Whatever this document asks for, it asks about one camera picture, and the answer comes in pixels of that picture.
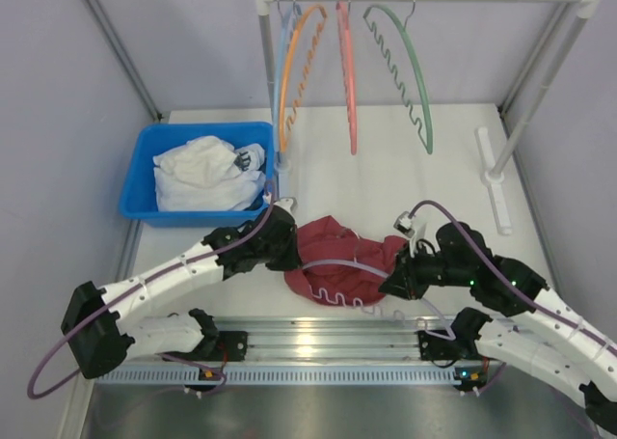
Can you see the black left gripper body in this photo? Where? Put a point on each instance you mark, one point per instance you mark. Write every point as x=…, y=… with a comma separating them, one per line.
x=287, y=248

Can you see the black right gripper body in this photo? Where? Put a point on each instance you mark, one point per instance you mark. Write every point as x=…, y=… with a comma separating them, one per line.
x=419, y=270

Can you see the lilac hanger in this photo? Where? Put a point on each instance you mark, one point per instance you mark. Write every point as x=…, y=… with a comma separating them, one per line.
x=376, y=310

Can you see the red tank top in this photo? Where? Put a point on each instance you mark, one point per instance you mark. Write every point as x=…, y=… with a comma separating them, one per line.
x=341, y=268

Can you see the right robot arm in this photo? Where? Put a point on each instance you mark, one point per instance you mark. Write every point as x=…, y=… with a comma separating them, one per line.
x=522, y=321

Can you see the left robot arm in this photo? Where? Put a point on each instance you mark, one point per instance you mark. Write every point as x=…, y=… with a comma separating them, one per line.
x=109, y=325

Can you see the light blue hanger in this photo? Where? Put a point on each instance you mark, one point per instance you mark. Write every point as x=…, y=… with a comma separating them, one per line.
x=281, y=166

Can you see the orange hanger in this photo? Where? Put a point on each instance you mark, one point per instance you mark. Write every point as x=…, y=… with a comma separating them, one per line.
x=311, y=25

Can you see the pink hanger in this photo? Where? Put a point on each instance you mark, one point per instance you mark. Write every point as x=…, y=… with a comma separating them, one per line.
x=348, y=71

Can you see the white cloth in bin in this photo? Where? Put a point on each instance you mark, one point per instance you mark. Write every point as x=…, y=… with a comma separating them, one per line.
x=196, y=176

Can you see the blue plastic bin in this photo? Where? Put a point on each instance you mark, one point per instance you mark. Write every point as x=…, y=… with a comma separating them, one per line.
x=138, y=201

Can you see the white garment rack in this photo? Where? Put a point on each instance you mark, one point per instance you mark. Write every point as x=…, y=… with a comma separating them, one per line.
x=270, y=14

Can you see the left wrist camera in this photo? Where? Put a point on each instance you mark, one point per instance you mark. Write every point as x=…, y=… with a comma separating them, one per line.
x=289, y=204

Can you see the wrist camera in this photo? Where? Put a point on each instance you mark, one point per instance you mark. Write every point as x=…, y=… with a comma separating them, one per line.
x=289, y=204
x=413, y=227

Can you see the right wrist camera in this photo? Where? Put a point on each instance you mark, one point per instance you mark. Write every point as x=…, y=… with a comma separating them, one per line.
x=413, y=227

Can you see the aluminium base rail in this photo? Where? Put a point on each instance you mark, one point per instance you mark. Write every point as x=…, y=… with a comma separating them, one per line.
x=337, y=337

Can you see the slotted cable duct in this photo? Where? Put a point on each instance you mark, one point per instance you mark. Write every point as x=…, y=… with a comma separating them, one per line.
x=295, y=375

